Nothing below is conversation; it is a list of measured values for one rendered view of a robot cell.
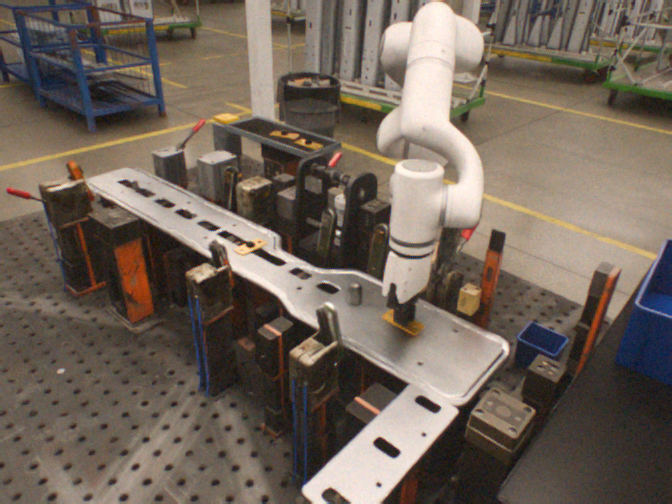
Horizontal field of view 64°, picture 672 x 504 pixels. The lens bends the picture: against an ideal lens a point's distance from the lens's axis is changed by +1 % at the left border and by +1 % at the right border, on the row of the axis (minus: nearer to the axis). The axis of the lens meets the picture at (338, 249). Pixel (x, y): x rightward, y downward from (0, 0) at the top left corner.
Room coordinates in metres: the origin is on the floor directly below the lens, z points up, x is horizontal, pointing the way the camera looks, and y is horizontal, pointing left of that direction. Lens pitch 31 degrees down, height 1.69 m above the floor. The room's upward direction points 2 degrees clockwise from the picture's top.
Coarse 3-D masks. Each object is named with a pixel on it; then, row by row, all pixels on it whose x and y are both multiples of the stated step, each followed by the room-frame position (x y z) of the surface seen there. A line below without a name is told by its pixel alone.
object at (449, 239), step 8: (448, 232) 0.98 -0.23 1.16; (456, 232) 0.96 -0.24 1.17; (440, 240) 0.98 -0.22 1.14; (448, 240) 0.98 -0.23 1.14; (456, 240) 0.97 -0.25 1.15; (440, 248) 0.98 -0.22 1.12; (448, 248) 0.97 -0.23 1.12; (456, 248) 0.97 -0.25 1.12; (440, 256) 0.98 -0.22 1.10; (448, 256) 0.96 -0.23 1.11; (440, 264) 0.98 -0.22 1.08; (448, 264) 0.96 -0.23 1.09; (432, 272) 0.97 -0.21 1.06
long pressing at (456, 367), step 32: (96, 192) 1.47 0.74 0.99; (128, 192) 1.46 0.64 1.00; (160, 192) 1.47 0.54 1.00; (160, 224) 1.27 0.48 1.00; (192, 224) 1.27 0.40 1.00; (224, 224) 1.28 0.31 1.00; (256, 224) 1.28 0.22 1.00; (256, 256) 1.12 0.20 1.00; (288, 256) 1.12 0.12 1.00; (288, 288) 0.98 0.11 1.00; (352, 320) 0.88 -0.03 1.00; (384, 320) 0.88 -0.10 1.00; (416, 320) 0.88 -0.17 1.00; (448, 320) 0.89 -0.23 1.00; (384, 352) 0.78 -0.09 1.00; (416, 352) 0.78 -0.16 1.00; (448, 352) 0.79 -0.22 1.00; (480, 352) 0.79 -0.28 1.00; (416, 384) 0.70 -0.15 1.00; (448, 384) 0.70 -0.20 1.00; (480, 384) 0.71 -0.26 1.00
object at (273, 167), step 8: (264, 152) 1.56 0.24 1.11; (272, 152) 1.53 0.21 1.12; (280, 152) 1.51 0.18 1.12; (264, 160) 1.56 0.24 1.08; (272, 160) 1.54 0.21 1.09; (280, 160) 1.51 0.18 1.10; (288, 160) 1.52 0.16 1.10; (296, 160) 1.55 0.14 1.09; (272, 168) 1.54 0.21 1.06; (280, 168) 1.52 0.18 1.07; (288, 168) 1.52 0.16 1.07; (296, 168) 1.55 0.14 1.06; (272, 176) 1.54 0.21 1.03; (296, 176) 1.55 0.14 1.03; (272, 224) 1.55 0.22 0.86
